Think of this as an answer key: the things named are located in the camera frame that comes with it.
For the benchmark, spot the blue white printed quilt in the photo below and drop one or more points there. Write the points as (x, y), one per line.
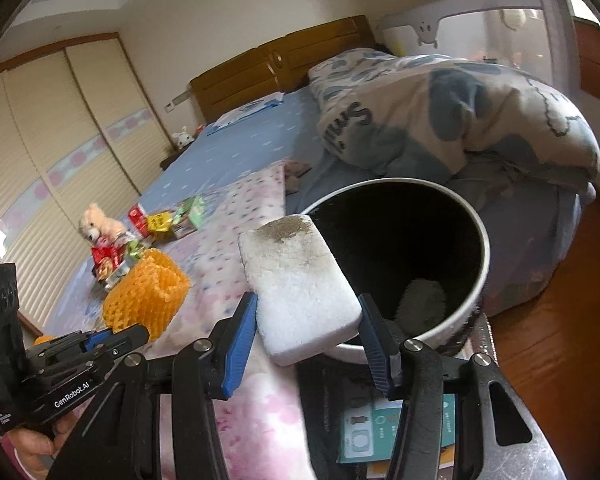
(430, 110)

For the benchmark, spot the green white wrapper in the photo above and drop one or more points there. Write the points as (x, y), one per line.
(139, 250)

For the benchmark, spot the white foam block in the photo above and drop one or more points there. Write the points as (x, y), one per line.
(295, 285)

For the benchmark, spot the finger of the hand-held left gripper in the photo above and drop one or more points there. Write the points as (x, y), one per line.
(100, 342)

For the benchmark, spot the orange fruit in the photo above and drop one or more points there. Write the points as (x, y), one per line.
(42, 340)

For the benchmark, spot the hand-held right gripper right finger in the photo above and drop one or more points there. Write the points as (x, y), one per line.
(375, 355)

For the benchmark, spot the red white paper box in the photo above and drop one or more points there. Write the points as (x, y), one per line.
(137, 220)

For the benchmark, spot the green snack packet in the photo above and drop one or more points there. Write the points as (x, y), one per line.
(196, 210)

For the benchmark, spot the blue white pillow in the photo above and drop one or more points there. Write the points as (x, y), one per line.
(250, 107)

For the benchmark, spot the wooden headboard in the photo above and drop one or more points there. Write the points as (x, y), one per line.
(260, 65)

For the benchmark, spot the white foam piece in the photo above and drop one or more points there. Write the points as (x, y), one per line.
(422, 305)

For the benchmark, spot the bed with blue sheet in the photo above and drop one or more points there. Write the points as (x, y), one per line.
(250, 150)

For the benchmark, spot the pink floral blanket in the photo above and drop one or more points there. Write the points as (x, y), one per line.
(230, 260)

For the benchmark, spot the wooden cabinet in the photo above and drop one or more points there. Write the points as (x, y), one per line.
(597, 55)

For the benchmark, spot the teal printed box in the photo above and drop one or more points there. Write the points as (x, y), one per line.
(365, 440)

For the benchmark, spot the beige teddy bear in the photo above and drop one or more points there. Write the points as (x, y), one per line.
(97, 222)

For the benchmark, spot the small brown cloth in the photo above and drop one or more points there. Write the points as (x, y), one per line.
(296, 172)

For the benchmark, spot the orange foam fruit net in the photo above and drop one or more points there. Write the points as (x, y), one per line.
(145, 290)

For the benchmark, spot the cream sliding wardrobe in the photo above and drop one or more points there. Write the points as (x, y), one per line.
(40, 150)

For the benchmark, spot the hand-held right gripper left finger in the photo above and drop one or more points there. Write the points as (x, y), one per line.
(240, 350)

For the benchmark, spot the yellow snack packet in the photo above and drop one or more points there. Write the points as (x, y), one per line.
(159, 222)

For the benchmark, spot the red snack packet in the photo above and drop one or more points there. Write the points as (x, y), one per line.
(107, 255)

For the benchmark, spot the person's left hand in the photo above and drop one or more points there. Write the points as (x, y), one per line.
(35, 447)

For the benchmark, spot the white bed rail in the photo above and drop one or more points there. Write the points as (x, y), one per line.
(480, 5)

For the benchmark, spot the white trash bin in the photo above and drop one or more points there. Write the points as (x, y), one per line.
(405, 240)

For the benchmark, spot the white rabbit toy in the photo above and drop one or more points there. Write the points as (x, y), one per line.
(181, 137)

